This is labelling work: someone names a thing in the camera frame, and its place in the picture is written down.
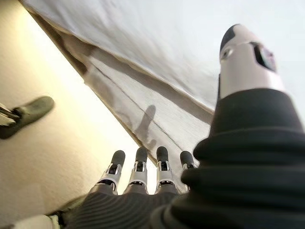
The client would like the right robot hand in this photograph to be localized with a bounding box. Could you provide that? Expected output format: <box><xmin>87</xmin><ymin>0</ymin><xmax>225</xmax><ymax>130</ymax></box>
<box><xmin>61</xmin><ymin>23</ymin><xmax>305</xmax><ymax>229</ymax></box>

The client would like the beige knit blanket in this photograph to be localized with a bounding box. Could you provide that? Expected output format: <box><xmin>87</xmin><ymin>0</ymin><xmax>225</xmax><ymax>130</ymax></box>
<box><xmin>30</xmin><ymin>10</ymin><xmax>215</xmax><ymax>182</ymax></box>

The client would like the white duvet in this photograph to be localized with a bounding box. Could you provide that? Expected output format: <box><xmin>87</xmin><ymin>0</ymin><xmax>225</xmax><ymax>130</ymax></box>
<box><xmin>20</xmin><ymin>0</ymin><xmax>305</xmax><ymax>115</ymax></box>

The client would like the silver right robot leg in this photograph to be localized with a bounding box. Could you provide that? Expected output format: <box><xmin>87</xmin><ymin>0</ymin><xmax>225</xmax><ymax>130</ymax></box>
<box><xmin>0</xmin><ymin>102</ymin><xmax>21</xmax><ymax>127</ymax></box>

